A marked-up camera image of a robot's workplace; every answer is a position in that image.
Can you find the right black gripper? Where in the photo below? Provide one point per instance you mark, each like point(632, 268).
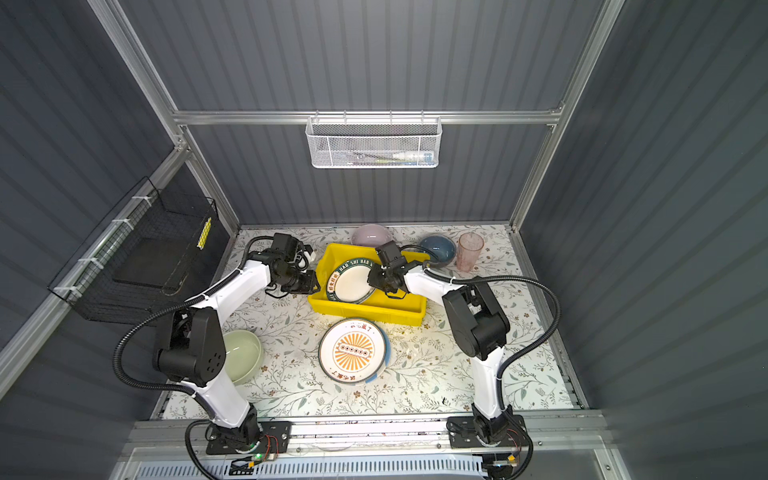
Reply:
point(373, 277)

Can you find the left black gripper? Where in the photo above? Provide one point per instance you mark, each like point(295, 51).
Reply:
point(309, 288)

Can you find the green rimmed white plate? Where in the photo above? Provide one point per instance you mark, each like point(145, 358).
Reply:
point(348, 283)

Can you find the blue white striped plate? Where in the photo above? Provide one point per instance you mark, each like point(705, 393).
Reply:
point(386, 357)

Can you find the orange sunburst plate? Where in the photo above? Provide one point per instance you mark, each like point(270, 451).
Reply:
point(351, 350)

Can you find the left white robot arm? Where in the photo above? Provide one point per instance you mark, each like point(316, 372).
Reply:
point(189, 345)

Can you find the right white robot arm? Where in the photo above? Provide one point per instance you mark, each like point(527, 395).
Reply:
point(477, 322)

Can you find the yellow plastic bin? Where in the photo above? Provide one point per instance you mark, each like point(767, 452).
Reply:
point(402, 309)

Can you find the purple bowl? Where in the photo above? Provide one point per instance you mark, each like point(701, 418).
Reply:
point(371, 235)

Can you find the dark blue bowl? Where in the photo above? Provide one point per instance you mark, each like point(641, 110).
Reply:
point(441, 249)

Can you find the pink plastic cup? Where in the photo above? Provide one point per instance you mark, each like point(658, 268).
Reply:
point(470, 246)

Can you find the yellow tag on basket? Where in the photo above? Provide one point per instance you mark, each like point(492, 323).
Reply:
point(204, 233)

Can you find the light green bowl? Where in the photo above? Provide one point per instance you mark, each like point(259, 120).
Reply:
point(244, 356)

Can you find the floral table mat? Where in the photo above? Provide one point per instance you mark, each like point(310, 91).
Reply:
point(427, 371)

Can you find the white marker in basket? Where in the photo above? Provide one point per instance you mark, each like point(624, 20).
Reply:
point(414, 157)

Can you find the black wire basket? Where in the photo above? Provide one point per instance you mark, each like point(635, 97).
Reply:
point(145, 260)

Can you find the white wire mesh basket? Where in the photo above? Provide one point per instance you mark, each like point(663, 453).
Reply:
point(368, 141)

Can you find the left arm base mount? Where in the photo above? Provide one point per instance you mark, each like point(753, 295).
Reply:
point(266, 438)

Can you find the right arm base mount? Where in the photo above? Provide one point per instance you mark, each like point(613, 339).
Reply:
point(505, 431)

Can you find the aluminium front rail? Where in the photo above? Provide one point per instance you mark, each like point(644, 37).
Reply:
point(381, 434)

